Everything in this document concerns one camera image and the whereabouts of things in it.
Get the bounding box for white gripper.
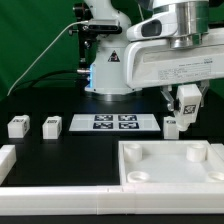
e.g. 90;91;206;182
123;28;224;111

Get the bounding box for white square tabletop part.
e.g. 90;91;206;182
118;140;224;185

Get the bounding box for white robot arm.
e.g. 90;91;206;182
84;0;224;111

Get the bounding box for black cable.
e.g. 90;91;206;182
19;69;91;90

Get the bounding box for white marker base plate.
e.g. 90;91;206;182
69;114;160;132

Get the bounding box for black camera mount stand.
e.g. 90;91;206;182
69;3;91;69

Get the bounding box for white cable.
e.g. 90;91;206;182
7;20;88;96

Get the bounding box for white obstacle front wall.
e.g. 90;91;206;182
0;183;224;216

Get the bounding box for white obstacle wall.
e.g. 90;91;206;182
0;145;17;185
0;183;224;216

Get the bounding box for white obstacle left wall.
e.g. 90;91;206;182
0;145;17;185

